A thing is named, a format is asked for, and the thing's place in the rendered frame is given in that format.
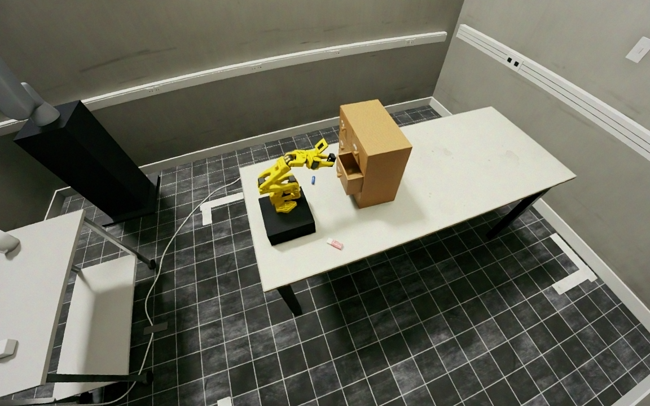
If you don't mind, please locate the red and white eraser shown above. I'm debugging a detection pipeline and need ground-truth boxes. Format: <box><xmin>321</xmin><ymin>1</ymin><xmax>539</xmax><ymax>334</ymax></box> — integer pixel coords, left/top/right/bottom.
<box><xmin>327</xmin><ymin>237</ymin><xmax>343</xmax><ymax>250</ymax></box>

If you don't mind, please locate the brown wooden chest of drawers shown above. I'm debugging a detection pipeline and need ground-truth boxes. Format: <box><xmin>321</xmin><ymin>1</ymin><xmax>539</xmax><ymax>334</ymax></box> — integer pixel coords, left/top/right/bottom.
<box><xmin>340</xmin><ymin>100</ymin><xmax>413</xmax><ymax>209</ymax></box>

